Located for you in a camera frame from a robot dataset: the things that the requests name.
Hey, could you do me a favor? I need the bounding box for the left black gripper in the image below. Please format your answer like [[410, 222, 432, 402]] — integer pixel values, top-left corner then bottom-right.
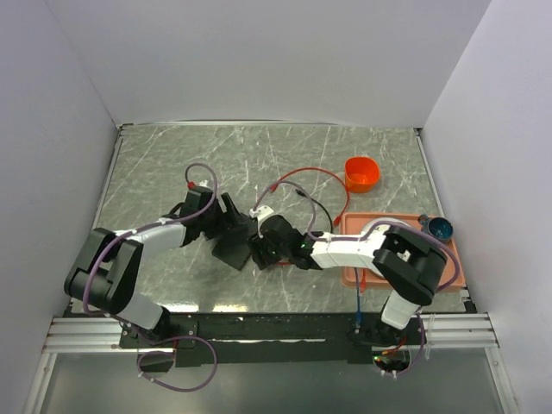
[[198, 192, 245, 240]]

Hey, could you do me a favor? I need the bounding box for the black network switch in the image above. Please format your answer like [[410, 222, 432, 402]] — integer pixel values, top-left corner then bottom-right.
[[211, 225, 257, 271]]

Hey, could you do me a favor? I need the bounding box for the black ethernet cable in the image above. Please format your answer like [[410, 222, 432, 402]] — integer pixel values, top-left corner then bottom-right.
[[293, 187, 336, 229]]

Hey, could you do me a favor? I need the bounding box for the blue ethernet cable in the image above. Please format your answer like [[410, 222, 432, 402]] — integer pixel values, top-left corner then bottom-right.
[[354, 267, 364, 325]]

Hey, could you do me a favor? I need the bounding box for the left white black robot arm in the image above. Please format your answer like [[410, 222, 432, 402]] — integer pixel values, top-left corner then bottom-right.
[[64, 185, 257, 347]]

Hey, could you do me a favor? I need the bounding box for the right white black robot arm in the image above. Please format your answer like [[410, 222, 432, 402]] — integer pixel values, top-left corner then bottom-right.
[[248, 214, 448, 344]]

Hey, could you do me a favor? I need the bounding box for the salmon pink tray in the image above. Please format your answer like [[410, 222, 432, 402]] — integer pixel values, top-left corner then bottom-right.
[[339, 212, 466, 292]]

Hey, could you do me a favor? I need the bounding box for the white strawberry plate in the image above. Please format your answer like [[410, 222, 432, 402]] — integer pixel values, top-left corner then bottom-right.
[[360, 216, 411, 235]]

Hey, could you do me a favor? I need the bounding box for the orange plastic cup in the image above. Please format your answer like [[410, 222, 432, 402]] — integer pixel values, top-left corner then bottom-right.
[[344, 156, 380, 193]]

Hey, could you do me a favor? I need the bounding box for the blue ceramic mug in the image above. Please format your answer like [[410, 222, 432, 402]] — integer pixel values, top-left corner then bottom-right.
[[417, 214, 454, 243]]

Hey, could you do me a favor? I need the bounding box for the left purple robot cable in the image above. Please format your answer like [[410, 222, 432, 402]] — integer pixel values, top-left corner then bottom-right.
[[81, 163, 219, 392]]

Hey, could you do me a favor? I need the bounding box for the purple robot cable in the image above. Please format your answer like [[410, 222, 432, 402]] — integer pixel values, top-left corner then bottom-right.
[[81, 163, 219, 392], [254, 180, 461, 377]]

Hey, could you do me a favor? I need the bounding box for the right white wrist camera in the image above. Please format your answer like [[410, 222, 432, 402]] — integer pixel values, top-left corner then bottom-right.
[[249, 204, 274, 221]]

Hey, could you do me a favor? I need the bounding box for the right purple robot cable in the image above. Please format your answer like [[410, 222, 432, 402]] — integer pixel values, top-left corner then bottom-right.
[[254, 180, 461, 377]]

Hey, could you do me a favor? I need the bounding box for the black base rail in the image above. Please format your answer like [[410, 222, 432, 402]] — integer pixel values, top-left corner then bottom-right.
[[119, 312, 426, 367]]

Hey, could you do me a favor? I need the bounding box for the aluminium frame rail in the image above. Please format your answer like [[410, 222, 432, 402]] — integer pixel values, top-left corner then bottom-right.
[[42, 314, 499, 354]]

